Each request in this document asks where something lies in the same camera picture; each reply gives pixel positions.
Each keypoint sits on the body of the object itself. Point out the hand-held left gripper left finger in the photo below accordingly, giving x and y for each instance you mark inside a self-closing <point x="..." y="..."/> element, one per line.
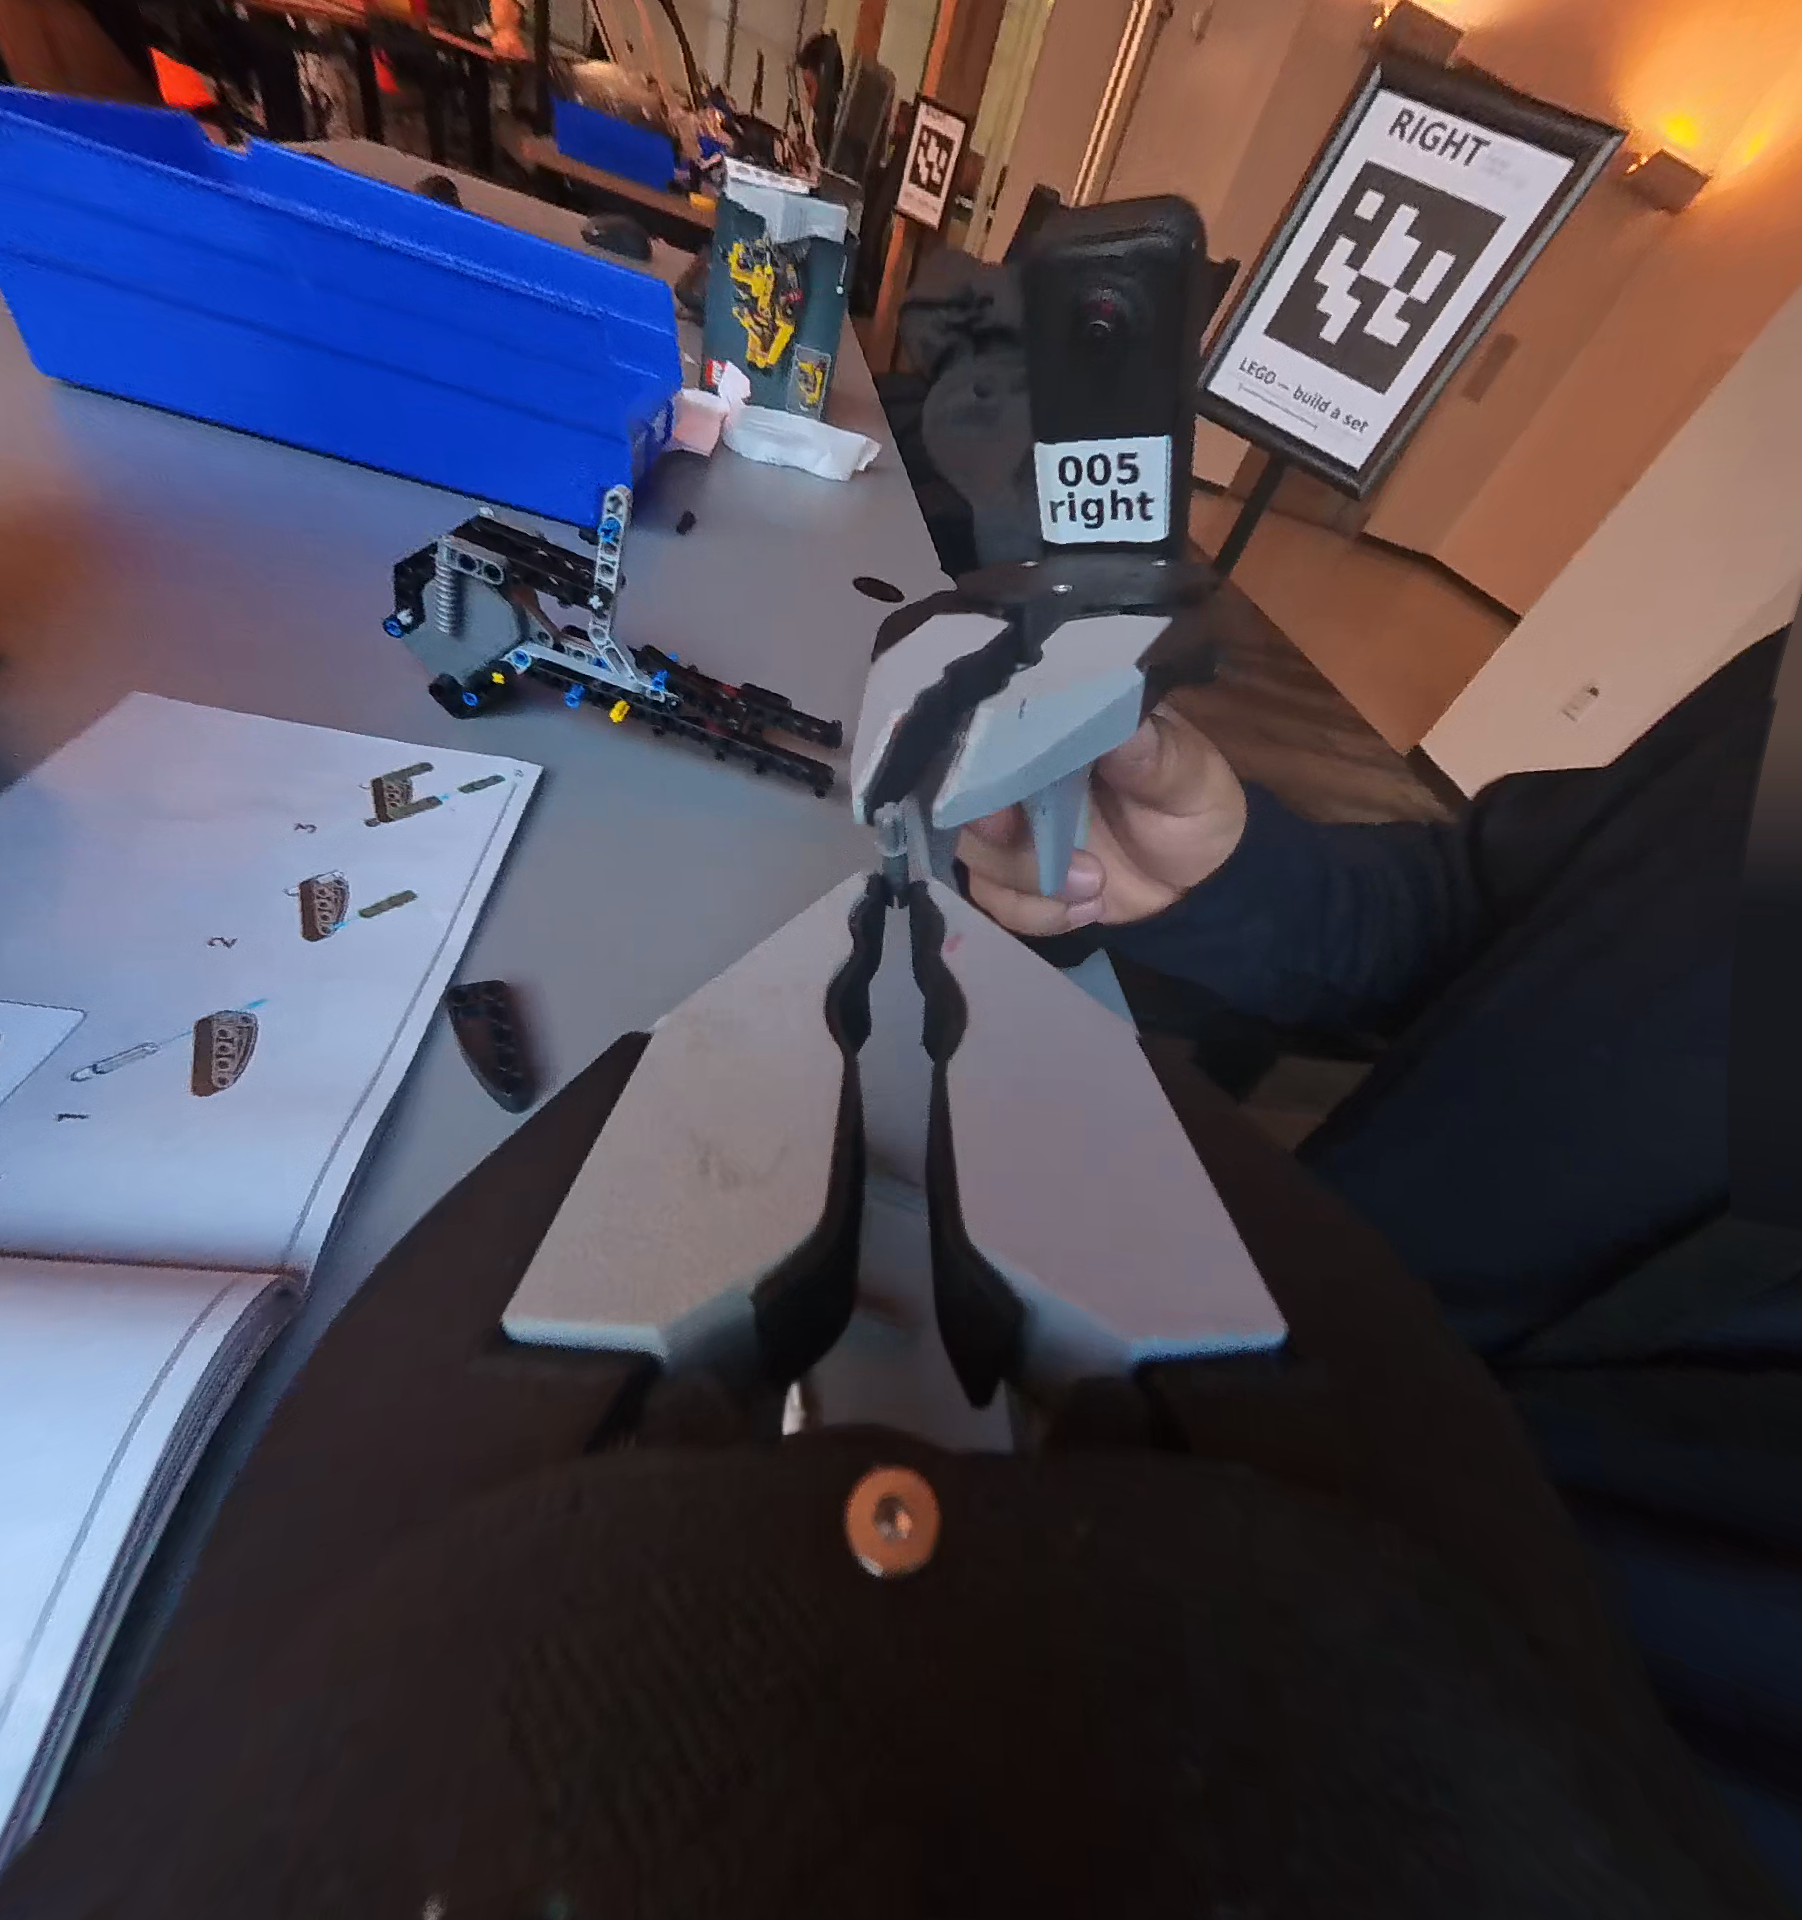
<point x="690" y="1171"/>

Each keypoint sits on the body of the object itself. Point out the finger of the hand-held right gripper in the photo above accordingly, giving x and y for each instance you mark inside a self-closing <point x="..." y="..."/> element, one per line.
<point x="900" y="676"/>
<point x="1053" y="720"/>

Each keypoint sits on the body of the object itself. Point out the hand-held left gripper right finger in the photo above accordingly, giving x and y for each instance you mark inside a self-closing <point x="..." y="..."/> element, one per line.
<point x="1095" y="1184"/>

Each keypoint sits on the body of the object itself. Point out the grey lego pin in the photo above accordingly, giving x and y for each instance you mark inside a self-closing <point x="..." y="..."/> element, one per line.
<point x="890" y="837"/>

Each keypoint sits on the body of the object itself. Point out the person's right forearm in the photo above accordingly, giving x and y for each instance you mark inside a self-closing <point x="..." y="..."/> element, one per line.
<point x="1440" y="886"/>

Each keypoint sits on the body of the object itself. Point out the black lego beam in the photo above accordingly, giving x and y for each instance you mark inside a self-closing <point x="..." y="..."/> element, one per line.
<point x="493" y="1043"/>

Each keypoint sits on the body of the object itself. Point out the yellow vehicle lego box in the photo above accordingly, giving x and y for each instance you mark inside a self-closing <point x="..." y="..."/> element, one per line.
<point x="773" y="299"/>

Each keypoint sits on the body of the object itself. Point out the partly built lego model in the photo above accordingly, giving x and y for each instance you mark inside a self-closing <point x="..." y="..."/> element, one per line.
<point x="541" y="630"/>

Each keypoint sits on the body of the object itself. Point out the lego instruction booklet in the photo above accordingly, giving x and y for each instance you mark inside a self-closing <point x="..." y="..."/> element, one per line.
<point x="167" y="901"/>

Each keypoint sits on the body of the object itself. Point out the person's right hand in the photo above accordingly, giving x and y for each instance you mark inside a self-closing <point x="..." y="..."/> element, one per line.
<point x="1171" y="826"/>

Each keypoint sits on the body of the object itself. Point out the black table grommet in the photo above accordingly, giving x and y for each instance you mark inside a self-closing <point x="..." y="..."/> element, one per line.
<point x="879" y="589"/>

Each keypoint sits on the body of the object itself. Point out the small marker sign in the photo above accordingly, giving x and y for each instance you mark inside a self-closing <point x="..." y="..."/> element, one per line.
<point x="932" y="159"/>

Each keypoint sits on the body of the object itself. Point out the white crumpled plastic bag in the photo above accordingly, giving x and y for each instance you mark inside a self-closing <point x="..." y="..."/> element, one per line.
<point x="796" y="443"/>

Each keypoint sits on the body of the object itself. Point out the large framed marker sign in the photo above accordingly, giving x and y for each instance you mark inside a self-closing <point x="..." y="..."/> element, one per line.
<point x="1440" y="271"/>

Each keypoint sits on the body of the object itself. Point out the person's dark clothing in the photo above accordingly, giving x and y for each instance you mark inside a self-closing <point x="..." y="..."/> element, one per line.
<point x="1561" y="1350"/>

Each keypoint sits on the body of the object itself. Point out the dark computer mouse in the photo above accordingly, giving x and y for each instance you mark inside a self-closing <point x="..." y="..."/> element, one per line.
<point x="615" y="236"/>

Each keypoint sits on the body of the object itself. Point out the small blue plastic bin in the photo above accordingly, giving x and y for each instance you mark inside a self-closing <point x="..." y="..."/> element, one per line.
<point x="615" y="135"/>

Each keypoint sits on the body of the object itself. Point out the large blue plastic bin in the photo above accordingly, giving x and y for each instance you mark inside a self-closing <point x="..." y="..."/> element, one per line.
<point x="317" y="299"/>

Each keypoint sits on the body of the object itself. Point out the orange wall lamp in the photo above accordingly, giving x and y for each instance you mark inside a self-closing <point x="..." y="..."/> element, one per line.
<point x="1666" y="159"/>
<point x="1417" y="14"/>

